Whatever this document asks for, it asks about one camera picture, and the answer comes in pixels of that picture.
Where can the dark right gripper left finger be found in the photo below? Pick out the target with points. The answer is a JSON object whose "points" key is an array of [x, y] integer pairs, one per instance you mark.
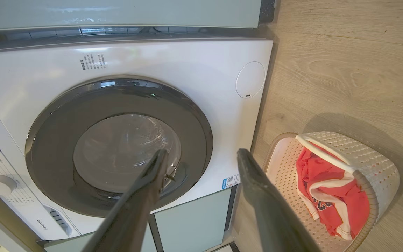
{"points": [[131, 210]]}

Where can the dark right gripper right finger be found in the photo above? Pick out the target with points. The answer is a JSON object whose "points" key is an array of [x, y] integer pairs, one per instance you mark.
{"points": [[271, 217]]}

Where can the white perforated laundry basket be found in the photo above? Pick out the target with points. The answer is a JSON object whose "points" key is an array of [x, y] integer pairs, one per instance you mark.
{"points": [[373, 164]]}

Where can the dark cabinet plinth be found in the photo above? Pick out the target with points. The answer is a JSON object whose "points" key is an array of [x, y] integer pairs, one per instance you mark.
{"points": [[231, 206], [267, 10]]}

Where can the blue energy label sticker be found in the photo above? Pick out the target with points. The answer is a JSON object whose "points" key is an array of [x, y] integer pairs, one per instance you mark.
{"points": [[231, 181]]}

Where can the pale green cabinet door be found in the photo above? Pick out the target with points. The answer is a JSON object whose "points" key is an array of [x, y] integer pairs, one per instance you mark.
{"points": [[68, 245], [194, 220], [117, 14]]}

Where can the red and white jersey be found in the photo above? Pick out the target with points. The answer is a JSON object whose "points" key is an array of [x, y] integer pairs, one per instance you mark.
{"points": [[331, 175]]}

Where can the dark round washing machine door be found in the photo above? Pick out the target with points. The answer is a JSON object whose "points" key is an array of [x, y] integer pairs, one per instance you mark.
{"points": [[58, 140]]}

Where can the white washing machine control knob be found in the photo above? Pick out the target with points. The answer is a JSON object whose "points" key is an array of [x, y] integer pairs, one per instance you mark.
{"points": [[1, 184]]}

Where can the round white filter cover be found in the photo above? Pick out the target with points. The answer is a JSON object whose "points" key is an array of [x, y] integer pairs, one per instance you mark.
{"points": [[250, 79]]}

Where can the white front-load washing machine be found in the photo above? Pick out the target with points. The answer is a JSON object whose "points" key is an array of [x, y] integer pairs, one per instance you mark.
{"points": [[187, 63]]}

